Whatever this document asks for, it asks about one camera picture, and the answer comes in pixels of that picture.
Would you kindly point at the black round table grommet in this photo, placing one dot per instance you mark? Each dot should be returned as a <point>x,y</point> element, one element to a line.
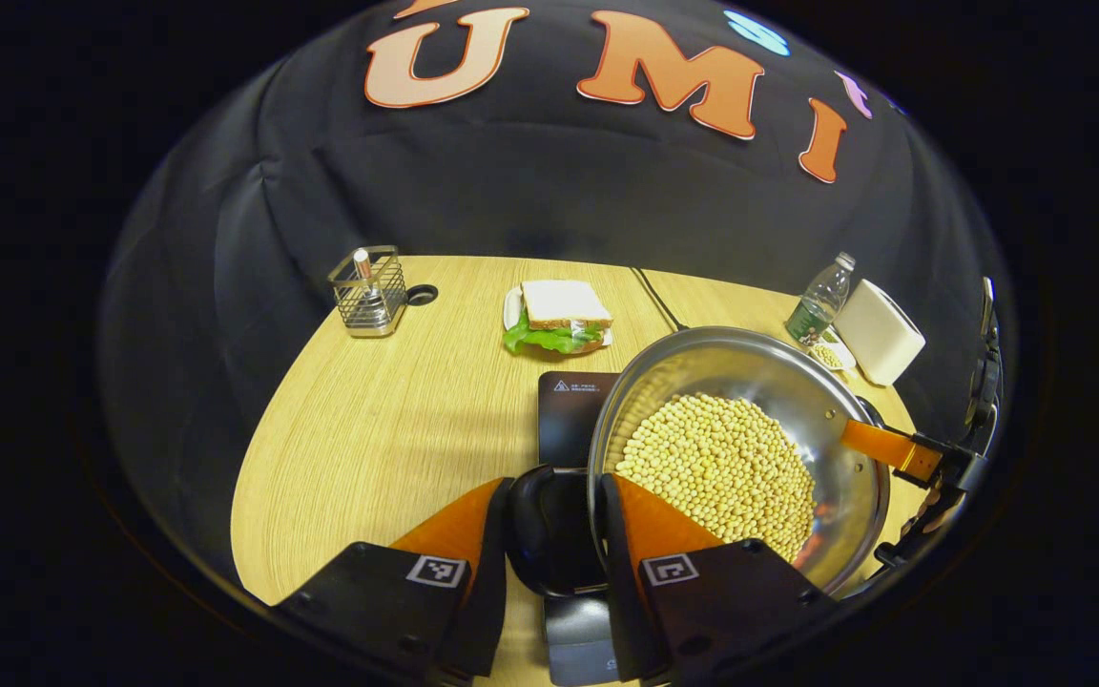
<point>422,294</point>

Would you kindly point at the white toaster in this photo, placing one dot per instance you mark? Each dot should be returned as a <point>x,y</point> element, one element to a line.
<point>879,334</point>

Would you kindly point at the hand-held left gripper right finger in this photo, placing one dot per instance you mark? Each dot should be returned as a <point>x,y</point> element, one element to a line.
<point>618,582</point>

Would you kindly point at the white divided dish of beans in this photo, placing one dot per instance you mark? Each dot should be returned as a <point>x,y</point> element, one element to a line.
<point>831,355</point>

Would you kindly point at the black backdrop cloth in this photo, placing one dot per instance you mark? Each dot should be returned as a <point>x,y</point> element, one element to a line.
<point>530,181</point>

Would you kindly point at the black induction cooktop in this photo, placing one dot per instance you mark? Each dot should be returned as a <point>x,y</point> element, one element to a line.
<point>569,410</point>

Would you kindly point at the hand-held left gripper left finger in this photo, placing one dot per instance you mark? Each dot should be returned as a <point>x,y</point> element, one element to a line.
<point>492,592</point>

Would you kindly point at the sandwich on white plate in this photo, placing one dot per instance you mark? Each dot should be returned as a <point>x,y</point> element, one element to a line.
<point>564,310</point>

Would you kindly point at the small metal cylinder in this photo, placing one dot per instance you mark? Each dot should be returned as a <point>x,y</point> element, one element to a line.
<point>365,277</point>

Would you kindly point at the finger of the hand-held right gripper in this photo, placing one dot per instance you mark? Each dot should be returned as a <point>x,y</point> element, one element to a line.
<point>888,450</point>

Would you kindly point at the clear plastic water bottle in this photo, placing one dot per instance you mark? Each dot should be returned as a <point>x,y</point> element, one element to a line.
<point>819,305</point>

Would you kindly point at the pile of yellow soybeans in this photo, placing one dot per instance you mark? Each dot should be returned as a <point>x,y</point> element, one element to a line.
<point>721,468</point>

